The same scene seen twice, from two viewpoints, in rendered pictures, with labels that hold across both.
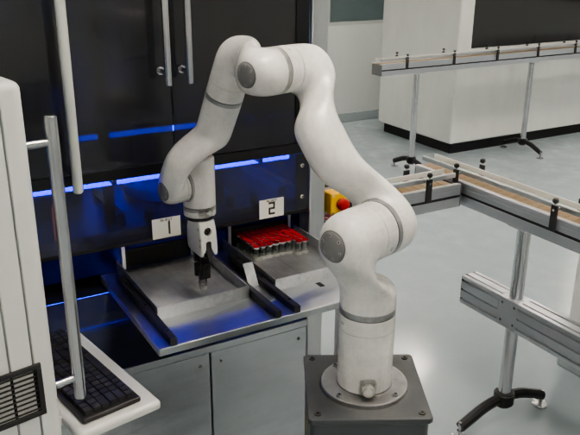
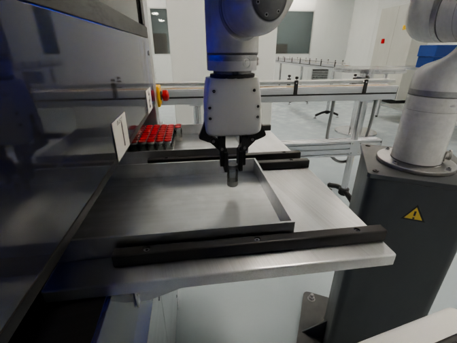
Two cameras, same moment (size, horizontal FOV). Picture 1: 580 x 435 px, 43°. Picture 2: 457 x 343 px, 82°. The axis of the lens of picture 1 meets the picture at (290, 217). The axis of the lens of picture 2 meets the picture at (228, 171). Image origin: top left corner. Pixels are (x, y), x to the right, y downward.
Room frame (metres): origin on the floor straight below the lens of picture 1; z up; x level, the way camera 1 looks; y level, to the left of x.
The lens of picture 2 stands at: (1.62, 0.67, 1.15)
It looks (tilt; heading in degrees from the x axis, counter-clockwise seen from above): 25 degrees down; 292
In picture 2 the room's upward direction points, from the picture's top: straight up
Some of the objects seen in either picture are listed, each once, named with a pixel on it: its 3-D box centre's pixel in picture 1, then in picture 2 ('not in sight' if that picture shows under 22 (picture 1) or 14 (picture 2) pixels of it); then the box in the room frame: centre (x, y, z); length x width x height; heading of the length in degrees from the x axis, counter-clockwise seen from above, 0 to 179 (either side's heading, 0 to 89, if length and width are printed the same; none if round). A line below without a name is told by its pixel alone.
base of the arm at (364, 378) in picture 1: (365, 348); (424, 130); (1.40, -0.17, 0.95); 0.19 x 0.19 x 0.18
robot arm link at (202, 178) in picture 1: (197, 179); (233, 5); (1.79, 0.24, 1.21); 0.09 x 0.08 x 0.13; 135
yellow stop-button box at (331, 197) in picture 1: (334, 200); (151, 95); (2.26, -0.15, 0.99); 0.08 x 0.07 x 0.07; 30
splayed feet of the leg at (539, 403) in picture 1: (502, 406); not in sight; (2.46, -0.84, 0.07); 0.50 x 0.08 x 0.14; 120
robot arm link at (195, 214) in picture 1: (199, 210); (233, 63); (1.79, 0.23, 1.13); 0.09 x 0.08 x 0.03; 30
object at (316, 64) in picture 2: not in sight; (302, 61); (2.49, -5.77, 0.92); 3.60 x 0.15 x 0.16; 120
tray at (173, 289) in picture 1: (180, 278); (182, 196); (1.86, 0.31, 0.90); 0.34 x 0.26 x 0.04; 30
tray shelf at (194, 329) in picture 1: (246, 283); (212, 170); (1.89, 0.12, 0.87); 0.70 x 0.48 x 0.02; 120
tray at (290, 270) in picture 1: (286, 255); (184, 140); (2.03, 0.01, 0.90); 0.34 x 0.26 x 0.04; 30
